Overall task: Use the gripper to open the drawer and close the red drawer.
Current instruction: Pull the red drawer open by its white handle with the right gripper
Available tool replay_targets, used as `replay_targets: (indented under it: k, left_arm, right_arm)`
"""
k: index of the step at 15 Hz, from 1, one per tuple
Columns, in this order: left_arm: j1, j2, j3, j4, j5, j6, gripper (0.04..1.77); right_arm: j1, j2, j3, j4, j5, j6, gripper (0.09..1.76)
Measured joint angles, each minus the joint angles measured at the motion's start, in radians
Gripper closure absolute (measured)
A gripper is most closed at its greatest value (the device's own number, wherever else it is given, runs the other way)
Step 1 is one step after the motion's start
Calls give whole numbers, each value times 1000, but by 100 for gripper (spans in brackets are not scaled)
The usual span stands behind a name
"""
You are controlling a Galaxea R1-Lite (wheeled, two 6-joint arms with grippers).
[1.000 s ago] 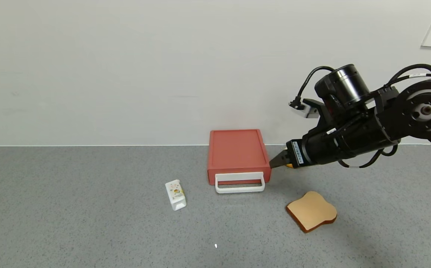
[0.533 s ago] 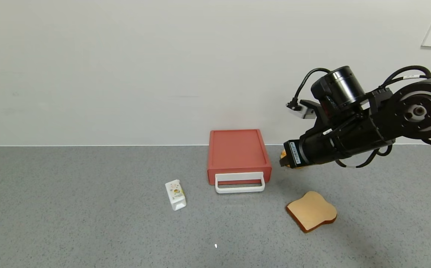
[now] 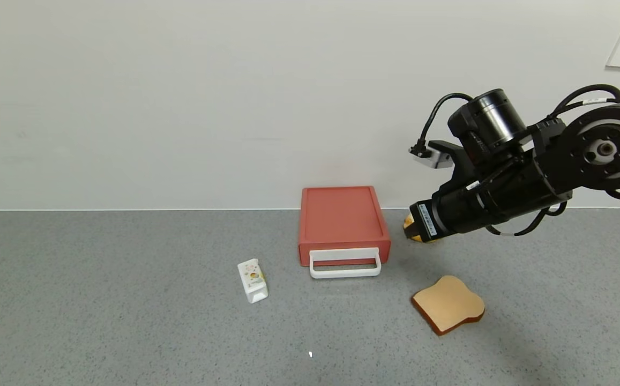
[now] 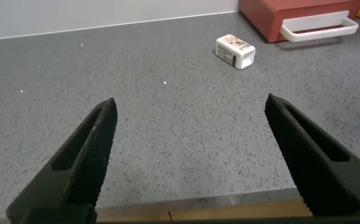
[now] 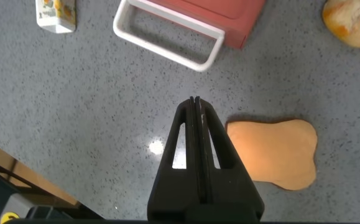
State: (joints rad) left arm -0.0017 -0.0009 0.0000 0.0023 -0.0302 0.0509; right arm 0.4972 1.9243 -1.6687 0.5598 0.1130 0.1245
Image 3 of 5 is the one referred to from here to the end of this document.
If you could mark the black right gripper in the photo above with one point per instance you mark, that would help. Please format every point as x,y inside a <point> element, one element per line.
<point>426,220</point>

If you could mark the black and grey right robot arm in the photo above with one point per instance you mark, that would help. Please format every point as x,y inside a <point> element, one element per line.
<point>583,155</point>

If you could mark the red drawer cabinet housing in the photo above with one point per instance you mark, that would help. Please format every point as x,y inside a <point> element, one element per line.
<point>342,217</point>

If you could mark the orange swirl bagel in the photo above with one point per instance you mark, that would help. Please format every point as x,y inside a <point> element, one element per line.
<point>407,225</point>

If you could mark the toast slice with brown crust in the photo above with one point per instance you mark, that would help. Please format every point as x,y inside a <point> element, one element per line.
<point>446,303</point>

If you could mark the small white printed carton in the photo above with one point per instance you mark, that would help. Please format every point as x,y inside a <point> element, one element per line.
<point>253,281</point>

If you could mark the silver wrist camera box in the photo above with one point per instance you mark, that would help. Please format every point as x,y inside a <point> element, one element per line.
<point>434,157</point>

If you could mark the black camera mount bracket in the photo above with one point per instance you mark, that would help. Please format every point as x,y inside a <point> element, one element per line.
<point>457,161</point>

